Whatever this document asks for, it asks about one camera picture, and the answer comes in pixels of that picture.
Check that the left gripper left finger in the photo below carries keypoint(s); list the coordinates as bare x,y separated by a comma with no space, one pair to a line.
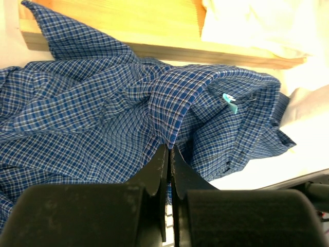
126,214

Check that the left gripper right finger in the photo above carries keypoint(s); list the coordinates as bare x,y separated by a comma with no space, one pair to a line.
206,216

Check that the blue checked shirt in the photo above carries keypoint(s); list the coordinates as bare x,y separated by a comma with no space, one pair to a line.
97,113

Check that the wooden clothes rack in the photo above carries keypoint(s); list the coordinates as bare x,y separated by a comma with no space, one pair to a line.
165,30

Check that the white shirt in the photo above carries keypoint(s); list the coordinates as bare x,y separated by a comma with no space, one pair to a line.
288,29

